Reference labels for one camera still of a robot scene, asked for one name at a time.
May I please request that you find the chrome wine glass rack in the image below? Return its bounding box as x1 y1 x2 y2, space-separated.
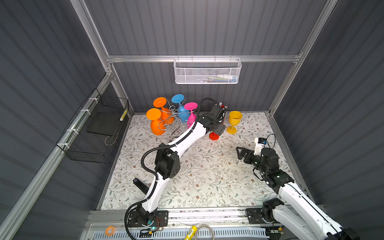
158 99 188 141

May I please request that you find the orange wine glass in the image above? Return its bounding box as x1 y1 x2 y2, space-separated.
146 108 165 136
153 97 175 125

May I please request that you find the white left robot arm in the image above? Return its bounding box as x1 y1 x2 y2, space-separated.
135 104 228 226

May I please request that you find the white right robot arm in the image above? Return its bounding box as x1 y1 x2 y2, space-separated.
236 147 360 240

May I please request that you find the yellow wine glass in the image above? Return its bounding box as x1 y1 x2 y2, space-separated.
227 111 243 135

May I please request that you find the pink wine glass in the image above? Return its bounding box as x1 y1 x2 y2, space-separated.
184 102 198 128

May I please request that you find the red wine glass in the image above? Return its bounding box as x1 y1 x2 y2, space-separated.
209 132 220 141

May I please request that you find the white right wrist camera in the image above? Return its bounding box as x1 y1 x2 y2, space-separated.
254 138 268 156

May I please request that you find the white wire wall basket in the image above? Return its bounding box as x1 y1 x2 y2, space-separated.
173 57 242 85

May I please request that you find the black wire side basket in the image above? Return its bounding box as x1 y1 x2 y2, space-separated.
57 90 130 164

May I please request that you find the blue wine glass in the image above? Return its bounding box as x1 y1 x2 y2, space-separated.
171 94 190 124

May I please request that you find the yellow marker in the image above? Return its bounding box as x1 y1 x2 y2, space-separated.
185 226 198 240

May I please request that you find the black corrugated cable conduit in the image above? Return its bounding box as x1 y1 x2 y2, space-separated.
124 97 223 240

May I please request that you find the black stapler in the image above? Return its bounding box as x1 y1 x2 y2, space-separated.
133 178 149 194

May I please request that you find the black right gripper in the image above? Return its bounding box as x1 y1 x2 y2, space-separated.
237 145 267 176

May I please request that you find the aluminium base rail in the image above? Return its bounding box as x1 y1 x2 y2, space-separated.
83 206 328 229

